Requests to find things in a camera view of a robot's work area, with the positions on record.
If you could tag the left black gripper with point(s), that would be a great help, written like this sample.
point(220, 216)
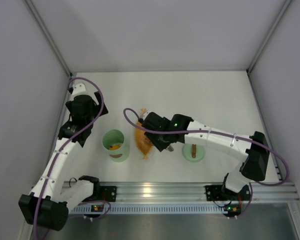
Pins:
point(100, 105)

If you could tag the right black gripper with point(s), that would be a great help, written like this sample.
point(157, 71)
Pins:
point(158, 144)

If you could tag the orange food piece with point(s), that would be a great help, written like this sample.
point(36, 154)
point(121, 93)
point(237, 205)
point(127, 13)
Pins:
point(114, 147)

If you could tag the green lid with handle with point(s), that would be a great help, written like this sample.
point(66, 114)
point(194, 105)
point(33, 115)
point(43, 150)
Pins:
point(193, 153)

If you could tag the metal tongs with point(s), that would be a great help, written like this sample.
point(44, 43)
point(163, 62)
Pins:
point(168, 148)

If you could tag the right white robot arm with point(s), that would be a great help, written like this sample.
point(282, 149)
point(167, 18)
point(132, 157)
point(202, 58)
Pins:
point(250, 151)

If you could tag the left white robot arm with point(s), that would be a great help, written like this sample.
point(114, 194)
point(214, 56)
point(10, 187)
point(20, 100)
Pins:
point(47, 205)

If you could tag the orange boat-shaped tray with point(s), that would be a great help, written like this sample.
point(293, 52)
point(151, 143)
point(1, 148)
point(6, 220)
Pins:
point(143, 144)

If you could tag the green cup container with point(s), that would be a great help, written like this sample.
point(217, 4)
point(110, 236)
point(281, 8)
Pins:
point(114, 137)

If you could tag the left controller board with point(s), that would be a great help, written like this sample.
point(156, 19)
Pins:
point(96, 213)

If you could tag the controller board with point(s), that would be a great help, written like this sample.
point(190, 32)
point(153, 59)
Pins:
point(96, 213)
point(232, 212)

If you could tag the right controller board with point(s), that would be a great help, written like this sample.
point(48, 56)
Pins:
point(232, 212)

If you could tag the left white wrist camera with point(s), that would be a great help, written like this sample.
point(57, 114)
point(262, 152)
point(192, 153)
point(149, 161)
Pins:
point(77, 89)

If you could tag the aluminium mounting rail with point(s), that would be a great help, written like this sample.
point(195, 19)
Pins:
point(193, 193)

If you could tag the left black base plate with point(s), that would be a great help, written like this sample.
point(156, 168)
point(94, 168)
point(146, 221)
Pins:
point(105, 193)

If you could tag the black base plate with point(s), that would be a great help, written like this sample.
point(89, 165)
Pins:
point(217, 192)
point(105, 193)

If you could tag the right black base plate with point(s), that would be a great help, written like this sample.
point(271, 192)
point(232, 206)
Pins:
point(217, 192)

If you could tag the grey slotted cable duct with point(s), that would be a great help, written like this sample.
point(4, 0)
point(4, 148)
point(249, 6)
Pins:
point(142, 209)

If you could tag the left aluminium frame post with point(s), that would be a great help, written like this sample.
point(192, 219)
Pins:
point(29, 4)

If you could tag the aluminium frame post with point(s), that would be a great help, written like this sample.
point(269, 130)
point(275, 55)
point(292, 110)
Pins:
point(29, 4)
point(269, 34)

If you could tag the right aluminium frame post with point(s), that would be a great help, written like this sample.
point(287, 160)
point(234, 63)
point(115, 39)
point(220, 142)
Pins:
point(269, 34)

